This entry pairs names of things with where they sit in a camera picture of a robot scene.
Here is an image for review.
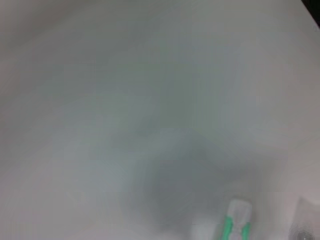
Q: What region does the green utility knife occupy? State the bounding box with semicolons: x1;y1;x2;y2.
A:
222;198;253;240

